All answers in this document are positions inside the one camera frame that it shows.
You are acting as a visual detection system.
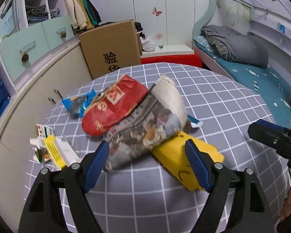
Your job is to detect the hanging clothes on rack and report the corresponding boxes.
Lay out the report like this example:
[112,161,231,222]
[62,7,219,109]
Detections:
[63,0,101,30]

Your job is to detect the large cardboard box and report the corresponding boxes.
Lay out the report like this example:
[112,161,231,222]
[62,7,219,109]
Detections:
[79,19,141,79]

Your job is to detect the red snack bag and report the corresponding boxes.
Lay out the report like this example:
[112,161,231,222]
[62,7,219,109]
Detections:
[82,75,148,136]

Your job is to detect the grey folded duvet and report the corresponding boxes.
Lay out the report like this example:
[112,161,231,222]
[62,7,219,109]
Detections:
[201,25,269,68]

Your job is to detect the teal bed mattress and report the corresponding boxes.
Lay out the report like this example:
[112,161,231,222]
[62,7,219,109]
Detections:
[192,36,291,129]

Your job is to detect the white plastic bag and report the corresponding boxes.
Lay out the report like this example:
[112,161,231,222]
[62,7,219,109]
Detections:
[140,35,156,52]

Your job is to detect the yellow paper bag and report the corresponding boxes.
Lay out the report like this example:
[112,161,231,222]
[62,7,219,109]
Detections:
[152,131,224,191]

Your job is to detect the lilac shelf cabinet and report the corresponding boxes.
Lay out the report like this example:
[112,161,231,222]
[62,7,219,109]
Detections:
[0,0,74,83]

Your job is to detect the newspaper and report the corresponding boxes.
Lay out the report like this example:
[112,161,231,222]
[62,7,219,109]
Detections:
[103,75,188,171]

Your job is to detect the white medicine box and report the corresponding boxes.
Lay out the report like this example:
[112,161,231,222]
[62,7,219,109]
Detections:
[29,124,81,170]

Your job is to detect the red covered bench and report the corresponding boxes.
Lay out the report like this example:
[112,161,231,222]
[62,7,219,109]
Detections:
[141,54,202,68]

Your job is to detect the blue snack wrapper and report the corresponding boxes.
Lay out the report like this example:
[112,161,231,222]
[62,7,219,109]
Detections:
[61,90,96,118]

